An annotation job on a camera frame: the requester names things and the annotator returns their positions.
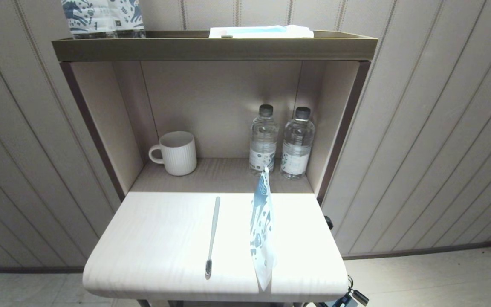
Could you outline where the white blue-patterned zip pouch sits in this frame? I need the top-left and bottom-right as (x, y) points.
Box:
(250, 167), (278, 292)

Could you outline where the patterned bag on shelf top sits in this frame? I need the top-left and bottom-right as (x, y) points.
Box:
(61, 0), (116, 40)

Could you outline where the clear plastic water bottle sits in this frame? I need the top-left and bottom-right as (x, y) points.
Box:
(249, 104), (279, 175)
(280, 107), (315, 180)

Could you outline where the beige wooden shelf cabinet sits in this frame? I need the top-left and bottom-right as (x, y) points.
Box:
(60, 60), (372, 205)

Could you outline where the white ribbed mug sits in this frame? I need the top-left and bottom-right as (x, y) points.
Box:
(149, 131), (197, 176)

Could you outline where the grey toothbrush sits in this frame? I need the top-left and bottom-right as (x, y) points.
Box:
(205, 196), (221, 280)

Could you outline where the brown metal tray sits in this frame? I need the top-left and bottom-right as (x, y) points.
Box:
(52, 30), (378, 62)

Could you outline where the white blue flat packet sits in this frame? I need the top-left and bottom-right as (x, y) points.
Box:
(209, 25), (314, 39)

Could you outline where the blue patterned label bottle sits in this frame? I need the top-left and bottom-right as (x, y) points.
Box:
(109, 0), (146, 39)

